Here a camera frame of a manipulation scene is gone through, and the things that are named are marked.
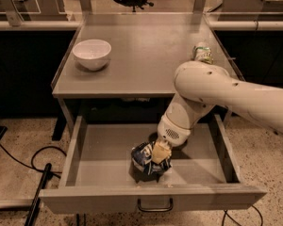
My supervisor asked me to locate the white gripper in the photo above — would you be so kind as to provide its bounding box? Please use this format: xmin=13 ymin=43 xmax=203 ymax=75
xmin=152 ymin=114 xmax=191 ymax=164

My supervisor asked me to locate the blue chip bag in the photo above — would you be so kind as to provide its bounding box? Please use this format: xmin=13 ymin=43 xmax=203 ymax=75
xmin=131 ymin=141 xmax=172 ymax=175

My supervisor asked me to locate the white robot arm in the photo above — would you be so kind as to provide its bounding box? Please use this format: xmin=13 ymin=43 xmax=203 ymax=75
xmin=152 ymin=61 xmax=283 ymax=163

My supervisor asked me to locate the open grey top drawer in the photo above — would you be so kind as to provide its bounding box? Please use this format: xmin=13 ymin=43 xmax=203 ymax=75
xmin=41 ymin=116 xmax=266 ymax=214

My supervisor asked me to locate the grey cabinet table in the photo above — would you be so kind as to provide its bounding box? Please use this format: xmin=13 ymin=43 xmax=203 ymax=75
xmin=50 ymin=12 xmax=249 ymax=137

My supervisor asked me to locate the green white soda can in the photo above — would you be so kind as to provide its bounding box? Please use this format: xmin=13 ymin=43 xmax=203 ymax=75
xmin=192 ymin=42 xmax=213 ymax=64

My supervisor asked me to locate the white ceramic bowl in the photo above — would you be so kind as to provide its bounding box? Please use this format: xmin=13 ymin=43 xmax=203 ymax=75
xmin=72 ymin=40 xmax=111 ymax=71

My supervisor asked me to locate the black pole on floor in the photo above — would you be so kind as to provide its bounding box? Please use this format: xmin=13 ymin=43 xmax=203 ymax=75
xmin=25 ymin=163 xmax=52 ymax=226

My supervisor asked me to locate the black drawer handle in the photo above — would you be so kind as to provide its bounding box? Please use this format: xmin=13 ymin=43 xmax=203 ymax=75
xmin=137 ymin=198 xmax=174 ymax=213

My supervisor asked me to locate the black floor cable right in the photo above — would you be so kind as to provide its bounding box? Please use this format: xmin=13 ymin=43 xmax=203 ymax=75
xmin=221 ymin=204 xmax=264 ymax=226

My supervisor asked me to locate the black floor cable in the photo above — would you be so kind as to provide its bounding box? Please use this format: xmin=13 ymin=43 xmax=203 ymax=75
xmin=221 ymin=204 xmax=264 ymax=226
xmin=0 ymin=135 xmax=68 ymax=180

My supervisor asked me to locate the black floor cable left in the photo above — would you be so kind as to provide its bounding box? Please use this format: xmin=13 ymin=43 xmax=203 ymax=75
xmin=0 ymin=135 xmax=68 ymax=180

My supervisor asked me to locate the white horizontal rail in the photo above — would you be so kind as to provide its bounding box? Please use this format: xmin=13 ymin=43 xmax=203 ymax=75
xmin=0 ymin=20 xmax=283 ymax=31

